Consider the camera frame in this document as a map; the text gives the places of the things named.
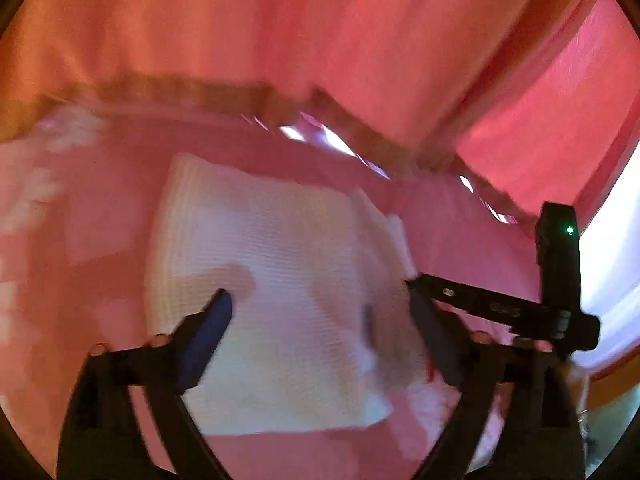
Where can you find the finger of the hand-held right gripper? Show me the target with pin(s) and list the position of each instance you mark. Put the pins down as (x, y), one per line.
(470, 298)

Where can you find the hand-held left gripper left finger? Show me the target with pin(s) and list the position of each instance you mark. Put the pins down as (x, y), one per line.
(207, 331)

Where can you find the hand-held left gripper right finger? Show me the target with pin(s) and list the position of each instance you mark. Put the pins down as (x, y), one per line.
(436, 332)

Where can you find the white cloth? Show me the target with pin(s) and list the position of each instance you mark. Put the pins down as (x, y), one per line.
(280, 260)

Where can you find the pink curtain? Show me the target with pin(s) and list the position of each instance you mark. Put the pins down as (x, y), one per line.
(550, 120)
(250, 20)

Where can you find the pink blanket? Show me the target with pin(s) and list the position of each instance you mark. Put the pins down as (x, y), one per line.
(100, 210)

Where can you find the wooden bed frame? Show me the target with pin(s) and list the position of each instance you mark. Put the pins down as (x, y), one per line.
(616, 381)

